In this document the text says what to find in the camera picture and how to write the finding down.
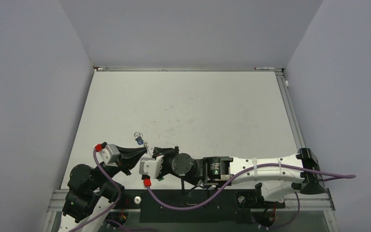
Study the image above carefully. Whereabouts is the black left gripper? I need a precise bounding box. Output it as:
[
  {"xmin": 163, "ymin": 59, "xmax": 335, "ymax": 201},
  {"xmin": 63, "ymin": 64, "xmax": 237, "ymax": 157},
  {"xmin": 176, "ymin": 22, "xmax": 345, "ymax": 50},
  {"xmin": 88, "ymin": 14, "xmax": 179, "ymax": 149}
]
[{"xmin": 89, "ymin": 145, "xmax": 147, "ymax": 190}]

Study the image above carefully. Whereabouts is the blue plastic key tag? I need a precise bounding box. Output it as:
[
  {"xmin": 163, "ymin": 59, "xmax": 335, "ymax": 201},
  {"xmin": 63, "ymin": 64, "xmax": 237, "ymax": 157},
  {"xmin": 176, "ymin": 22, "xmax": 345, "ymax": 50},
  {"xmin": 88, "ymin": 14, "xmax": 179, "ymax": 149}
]
[{"xmin": 135, "ymin": 136, "xmax": 144, "ymax": 145}]

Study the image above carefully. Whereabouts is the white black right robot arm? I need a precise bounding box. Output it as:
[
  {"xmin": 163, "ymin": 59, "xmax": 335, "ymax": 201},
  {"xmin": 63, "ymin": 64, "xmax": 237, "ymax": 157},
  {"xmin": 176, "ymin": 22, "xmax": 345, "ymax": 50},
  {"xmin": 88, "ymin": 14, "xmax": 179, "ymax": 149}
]
[{"xmin": 144, "ymin": 147, "xmax": 326, "ymax": 195}]

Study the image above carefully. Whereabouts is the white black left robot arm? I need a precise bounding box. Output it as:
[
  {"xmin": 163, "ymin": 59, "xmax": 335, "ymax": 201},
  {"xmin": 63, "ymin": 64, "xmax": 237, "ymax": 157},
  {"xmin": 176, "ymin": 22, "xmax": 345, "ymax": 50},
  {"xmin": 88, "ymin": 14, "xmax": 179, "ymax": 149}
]
[{"xmin": 59, "ymin": 142, "xmax": 147, "ymax": 232}]

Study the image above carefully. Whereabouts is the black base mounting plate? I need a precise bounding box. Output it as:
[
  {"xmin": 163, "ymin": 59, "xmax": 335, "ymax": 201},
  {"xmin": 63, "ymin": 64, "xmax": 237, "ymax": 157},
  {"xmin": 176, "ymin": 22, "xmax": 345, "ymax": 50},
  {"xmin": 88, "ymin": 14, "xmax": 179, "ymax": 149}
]
[{"xmin": 93, "ymin": 188, "xmax": 285, "ymax": 224}]

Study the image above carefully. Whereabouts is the red white marker pen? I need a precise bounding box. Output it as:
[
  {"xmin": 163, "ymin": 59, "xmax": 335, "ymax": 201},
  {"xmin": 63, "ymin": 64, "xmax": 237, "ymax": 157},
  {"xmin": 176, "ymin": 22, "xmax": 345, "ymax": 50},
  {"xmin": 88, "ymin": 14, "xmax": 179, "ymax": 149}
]
[{"xmin": 255, "ymin": 67, "xmax": 276, "ymax": 71}]

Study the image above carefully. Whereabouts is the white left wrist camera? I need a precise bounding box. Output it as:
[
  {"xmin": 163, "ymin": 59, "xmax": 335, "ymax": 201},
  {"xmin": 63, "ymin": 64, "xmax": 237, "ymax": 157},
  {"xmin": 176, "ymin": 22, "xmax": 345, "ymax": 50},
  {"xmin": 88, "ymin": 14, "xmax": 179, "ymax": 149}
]
[{"xmin": 94, "ymin": 142, "xmax": 120, "ymax": 167}]

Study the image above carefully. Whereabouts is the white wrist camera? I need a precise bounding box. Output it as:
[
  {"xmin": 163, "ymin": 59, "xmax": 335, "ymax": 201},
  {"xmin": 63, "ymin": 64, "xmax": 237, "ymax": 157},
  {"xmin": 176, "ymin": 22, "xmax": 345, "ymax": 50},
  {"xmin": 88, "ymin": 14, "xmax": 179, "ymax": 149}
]
[
  {"xmin": 139, "ymin": 156, "xmax": 164, "ymax": 179},
  {"xmin": 94, "ymin": 142, "xmax": 120, "ymax": 167}
]

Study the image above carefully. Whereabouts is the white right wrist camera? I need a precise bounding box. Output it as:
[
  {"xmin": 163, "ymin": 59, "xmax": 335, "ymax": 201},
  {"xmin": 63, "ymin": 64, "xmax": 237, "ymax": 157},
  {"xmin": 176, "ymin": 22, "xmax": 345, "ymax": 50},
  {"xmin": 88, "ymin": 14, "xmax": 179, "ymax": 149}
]
[{"xmin": 139, "ymin": 156, "xmax": 164, "ymax": 179}]

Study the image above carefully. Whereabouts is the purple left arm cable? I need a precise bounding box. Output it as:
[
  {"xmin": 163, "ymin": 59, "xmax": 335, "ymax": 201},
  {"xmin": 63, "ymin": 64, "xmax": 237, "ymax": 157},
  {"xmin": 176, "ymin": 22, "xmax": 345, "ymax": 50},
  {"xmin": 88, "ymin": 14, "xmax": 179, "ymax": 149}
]
[{"xmin": 67, "ymin": 148, "xmax": 122, "ymax": 232}]

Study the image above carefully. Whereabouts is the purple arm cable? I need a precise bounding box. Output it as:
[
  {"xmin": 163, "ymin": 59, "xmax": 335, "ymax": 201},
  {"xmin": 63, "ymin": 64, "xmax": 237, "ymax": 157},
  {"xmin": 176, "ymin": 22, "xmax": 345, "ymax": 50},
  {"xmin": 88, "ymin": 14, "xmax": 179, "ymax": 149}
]
[
  {"xmin": 144, "ymin": 164, "xmax": 357, "ymax": 211},
  {"xmin": 67, "ymin": 148, "xmax": 122, "ymax": 232}
]

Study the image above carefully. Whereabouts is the aluminium frame rail front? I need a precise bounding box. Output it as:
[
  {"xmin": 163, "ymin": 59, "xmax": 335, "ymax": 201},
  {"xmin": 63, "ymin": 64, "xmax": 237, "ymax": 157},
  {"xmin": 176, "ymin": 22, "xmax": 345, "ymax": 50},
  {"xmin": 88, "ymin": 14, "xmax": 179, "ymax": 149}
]
[{"xmin": 46, "ymin": 189, "xmax": 336, "ymax": 212}]

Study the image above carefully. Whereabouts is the aluminium frame rail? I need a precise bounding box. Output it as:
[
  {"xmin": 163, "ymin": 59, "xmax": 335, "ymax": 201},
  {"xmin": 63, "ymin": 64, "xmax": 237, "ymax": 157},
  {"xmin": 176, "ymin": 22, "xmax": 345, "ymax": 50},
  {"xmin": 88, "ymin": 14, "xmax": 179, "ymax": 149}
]
[
  {"xmin": 93, "ymin": 67, "xmax": 284, "ymax": 72},
  {"xmin": 46, "ymin": 189, "xmax": 336, "ymax": 212},
  {"xmin": 275, "ymin": 71, "xmax": 306, "ymax": 149}
]

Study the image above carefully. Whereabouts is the aluminium frame rail back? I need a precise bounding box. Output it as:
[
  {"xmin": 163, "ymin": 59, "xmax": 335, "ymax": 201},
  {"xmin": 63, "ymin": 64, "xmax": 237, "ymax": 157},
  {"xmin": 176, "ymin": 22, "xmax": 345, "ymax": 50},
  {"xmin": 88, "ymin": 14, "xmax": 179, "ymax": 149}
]
[{"xmin": 93, "ymin": 67, "xmax": 284, "ymax": 72}]

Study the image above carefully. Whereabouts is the aluminium frame rail right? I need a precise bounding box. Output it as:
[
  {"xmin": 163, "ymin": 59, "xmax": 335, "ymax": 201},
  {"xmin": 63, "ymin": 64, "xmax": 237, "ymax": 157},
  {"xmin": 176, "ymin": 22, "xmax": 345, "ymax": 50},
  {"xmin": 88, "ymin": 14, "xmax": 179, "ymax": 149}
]
[{"xmin": 275, "ymin": 71, "xmax": 306, "ymax": 149}]

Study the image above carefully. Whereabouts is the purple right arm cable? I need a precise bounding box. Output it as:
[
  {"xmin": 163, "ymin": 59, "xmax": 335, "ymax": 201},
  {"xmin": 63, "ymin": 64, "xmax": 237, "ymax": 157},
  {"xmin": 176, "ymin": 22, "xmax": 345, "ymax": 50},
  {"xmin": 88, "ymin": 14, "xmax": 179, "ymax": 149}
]
[{"xmin": 144, "ymin": 164, "xmax": 357, "ymax": 211}]

